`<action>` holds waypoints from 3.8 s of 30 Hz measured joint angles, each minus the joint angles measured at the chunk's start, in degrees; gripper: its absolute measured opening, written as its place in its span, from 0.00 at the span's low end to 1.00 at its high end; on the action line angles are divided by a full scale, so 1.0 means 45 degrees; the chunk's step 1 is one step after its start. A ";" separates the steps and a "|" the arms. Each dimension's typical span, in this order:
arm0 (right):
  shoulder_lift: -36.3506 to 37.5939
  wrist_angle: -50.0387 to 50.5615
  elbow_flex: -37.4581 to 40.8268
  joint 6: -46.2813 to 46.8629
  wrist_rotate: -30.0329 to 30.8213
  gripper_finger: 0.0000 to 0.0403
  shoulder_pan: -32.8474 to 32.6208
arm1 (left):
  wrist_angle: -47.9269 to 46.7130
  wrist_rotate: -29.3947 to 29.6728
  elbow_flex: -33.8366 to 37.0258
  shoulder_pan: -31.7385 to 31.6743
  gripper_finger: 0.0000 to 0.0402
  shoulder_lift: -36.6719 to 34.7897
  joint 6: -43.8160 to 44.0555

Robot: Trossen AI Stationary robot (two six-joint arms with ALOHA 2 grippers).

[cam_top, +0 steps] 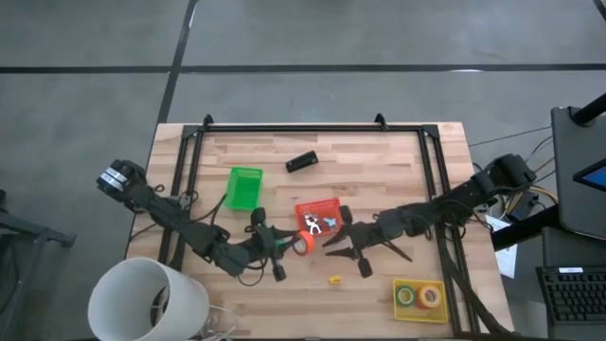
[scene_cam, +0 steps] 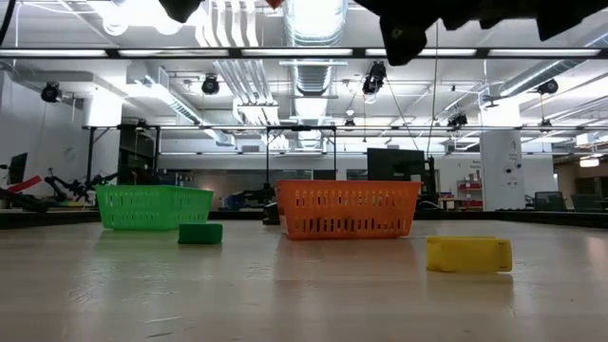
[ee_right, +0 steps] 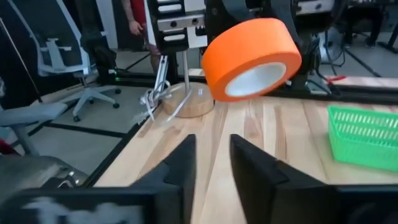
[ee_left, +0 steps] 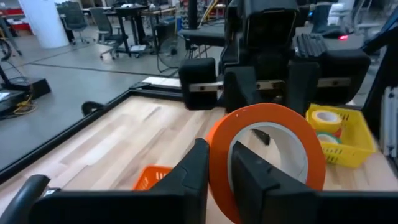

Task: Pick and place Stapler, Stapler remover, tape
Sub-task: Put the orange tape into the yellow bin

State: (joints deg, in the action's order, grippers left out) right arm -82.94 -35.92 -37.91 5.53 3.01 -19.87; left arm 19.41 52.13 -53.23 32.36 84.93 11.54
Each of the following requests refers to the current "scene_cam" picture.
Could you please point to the black background robot arm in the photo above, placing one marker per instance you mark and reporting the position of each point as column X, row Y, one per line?
column 71, row 186

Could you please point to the small green stapler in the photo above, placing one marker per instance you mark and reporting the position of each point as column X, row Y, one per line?
column 199, row 233

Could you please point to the silver ventilation duct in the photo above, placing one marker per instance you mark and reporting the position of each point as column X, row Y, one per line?
column 314, row 71

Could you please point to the green plastic basket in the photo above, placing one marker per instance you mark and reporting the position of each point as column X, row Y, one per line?
column 152, row 209

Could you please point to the white column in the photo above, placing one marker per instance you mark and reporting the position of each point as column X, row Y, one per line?
column 502, row 166

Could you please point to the small black monitor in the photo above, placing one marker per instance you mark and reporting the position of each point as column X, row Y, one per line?
column 19, row 167

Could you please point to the glowing wall light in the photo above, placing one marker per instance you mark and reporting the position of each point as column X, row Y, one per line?
column 589, row 162

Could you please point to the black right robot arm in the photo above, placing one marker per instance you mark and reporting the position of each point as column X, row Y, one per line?
column 560, row 14

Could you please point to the black overhead light bar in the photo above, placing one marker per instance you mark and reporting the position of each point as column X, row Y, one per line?
column 358, row 52

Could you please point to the large black monitor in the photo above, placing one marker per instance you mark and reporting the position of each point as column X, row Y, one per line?
column 394, row 166

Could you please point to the dark office chair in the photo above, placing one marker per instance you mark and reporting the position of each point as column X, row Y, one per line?
column 549, row 200
column 587, row 203

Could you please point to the black ceiling spotlight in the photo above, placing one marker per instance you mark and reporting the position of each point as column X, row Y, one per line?
column 50, row 92
column 375, row 78
column 548, row 87
column 210, row 86
column 457, row 120

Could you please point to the orange plastic basket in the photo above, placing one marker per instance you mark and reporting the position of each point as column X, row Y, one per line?
column 349, row 211

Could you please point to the black background table frame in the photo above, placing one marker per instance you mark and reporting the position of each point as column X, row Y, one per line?
column 267, row 152

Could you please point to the small yellow stapler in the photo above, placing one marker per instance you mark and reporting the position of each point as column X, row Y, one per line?
column 468, row 255

